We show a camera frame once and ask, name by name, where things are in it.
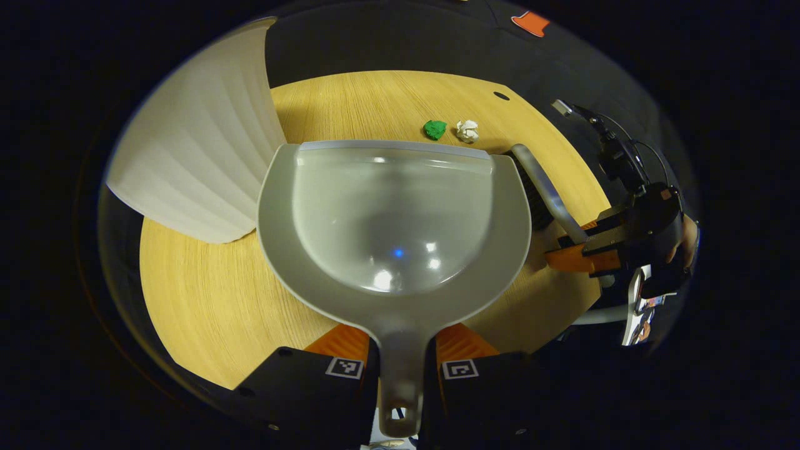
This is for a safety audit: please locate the white ribbed garbage bin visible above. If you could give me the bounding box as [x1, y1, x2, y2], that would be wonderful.
[106, 19, 287, 244]

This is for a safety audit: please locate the grey tube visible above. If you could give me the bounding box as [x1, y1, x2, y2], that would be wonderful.
[572, 304, 632, 326]

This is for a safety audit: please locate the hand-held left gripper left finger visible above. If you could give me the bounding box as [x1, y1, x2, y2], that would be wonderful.
[232, 323, 381, 450]

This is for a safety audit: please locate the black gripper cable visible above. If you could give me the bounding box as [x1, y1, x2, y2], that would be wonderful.
[552, 99, 654, 188]

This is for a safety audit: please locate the grey plastic dustpan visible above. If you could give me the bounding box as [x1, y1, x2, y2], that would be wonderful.
[256, 140, 533, 439]

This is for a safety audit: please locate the white printed object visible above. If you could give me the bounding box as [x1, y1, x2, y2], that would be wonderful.
[622, 264, 657, 346]

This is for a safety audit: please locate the small white broom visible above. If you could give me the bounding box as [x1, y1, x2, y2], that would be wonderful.
[503, 143, 591, 246]

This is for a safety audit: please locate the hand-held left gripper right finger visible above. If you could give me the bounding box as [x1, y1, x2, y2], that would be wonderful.
[417, 322, 568, 450]

